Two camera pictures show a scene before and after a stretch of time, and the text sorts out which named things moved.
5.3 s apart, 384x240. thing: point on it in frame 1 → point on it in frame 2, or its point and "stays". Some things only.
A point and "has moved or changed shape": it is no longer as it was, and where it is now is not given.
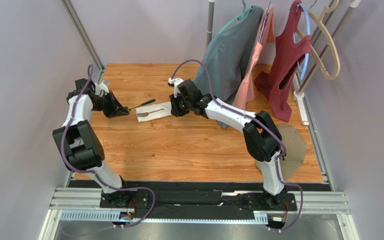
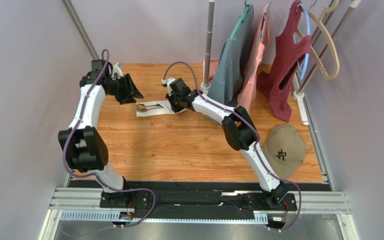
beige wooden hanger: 332,8 stays
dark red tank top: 288,50 stays
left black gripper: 116,109 → 127,91
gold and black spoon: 146,102 has moved or changed shape
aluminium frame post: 68,7 stays
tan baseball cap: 296,149 stays
